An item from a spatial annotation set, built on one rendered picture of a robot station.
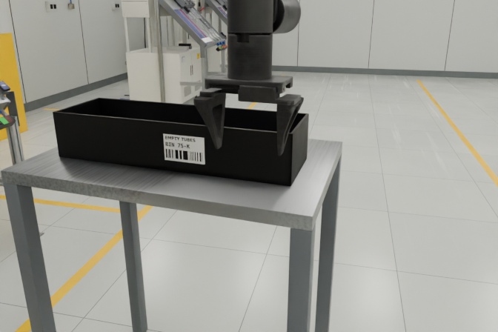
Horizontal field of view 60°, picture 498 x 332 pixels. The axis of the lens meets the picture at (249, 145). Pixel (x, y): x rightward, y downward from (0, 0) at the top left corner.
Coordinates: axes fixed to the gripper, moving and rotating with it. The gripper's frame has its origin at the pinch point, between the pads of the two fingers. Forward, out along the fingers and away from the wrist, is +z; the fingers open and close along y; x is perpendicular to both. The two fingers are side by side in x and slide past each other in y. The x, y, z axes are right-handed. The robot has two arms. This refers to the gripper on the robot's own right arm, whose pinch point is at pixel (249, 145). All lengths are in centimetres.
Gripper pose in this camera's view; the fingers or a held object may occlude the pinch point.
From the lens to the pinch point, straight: 58.2
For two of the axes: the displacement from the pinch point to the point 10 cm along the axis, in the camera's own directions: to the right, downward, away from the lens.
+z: -0.1, 9.6, 2.8
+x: -3.1, 2.7, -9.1
